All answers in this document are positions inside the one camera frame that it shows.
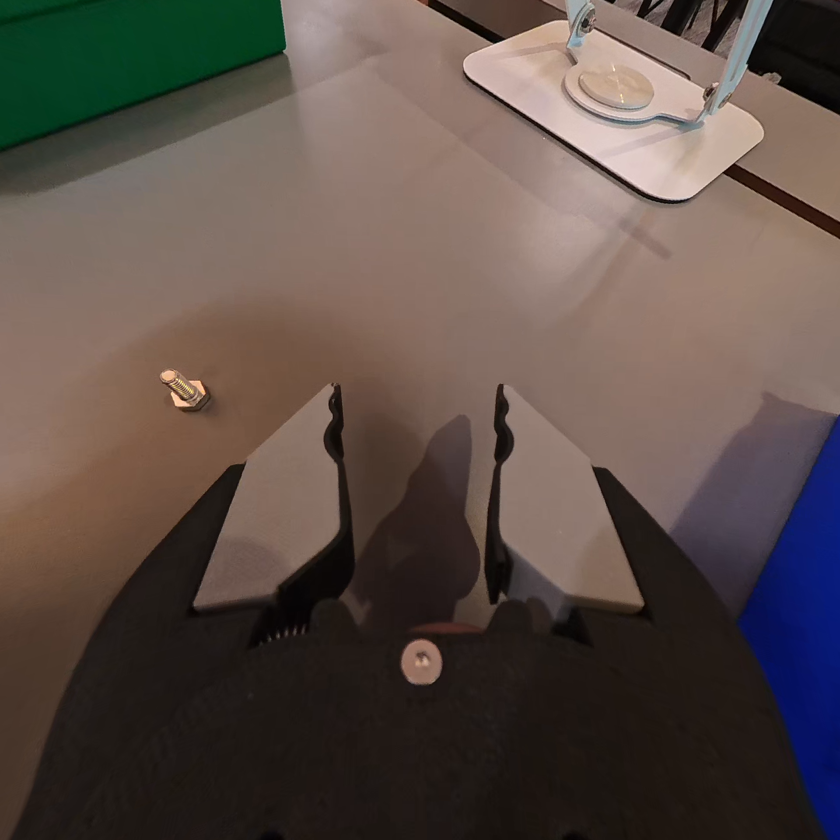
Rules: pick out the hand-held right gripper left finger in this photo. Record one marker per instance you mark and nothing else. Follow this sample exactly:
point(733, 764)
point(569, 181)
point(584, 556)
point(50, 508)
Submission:
point(282, 518)

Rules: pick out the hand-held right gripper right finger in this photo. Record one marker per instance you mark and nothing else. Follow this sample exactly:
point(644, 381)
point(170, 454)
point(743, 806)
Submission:
point(558, 525)

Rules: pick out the short silver bolt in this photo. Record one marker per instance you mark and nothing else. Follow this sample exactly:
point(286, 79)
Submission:
point(187, 392)

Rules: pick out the blue plastic bin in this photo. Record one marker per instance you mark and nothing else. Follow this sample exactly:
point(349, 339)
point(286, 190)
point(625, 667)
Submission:
point(800, 623)

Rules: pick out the green plastic bin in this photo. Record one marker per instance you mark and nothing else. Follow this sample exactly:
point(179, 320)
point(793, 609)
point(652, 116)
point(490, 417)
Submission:
point(131, 59)

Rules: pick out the white folding stand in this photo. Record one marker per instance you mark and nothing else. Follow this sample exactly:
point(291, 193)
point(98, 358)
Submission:
point(525, 72)

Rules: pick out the black rectangular pad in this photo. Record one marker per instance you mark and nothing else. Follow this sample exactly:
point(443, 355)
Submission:
point(485, 13)

